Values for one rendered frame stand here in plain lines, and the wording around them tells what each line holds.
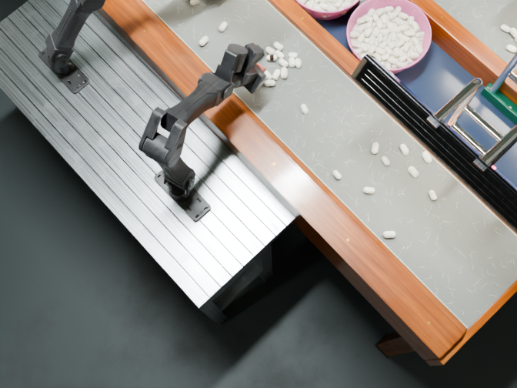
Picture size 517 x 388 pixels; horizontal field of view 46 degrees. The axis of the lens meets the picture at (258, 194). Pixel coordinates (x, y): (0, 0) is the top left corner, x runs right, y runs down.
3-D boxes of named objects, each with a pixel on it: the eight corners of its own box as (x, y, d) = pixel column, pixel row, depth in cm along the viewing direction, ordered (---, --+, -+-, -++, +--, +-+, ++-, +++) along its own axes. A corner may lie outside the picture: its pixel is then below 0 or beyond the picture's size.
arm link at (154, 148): (178, 164, 184) (154, 127, 153) (197, 175, 183) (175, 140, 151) (167, 182, 183) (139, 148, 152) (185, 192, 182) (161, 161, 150)
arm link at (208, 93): (209, 65, 168) (142, 118, 147) (237, 81, 166) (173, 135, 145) (201, 100, 176) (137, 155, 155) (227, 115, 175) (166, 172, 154)
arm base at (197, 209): (165, 155, 186) (148, 170, 185) (209, 201, 182) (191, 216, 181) (170, 164, 194) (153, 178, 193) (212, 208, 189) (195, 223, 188)
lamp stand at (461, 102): (439, 219, 185) (488, 172, 143) (391, 173, 190) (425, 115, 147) (482, 179, 189) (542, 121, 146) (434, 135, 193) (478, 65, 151)
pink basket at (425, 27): (384, 99, 197) (389, 86, 188) (326, 46, 204) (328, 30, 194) (441, 49, 202) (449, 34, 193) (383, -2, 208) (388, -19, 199)
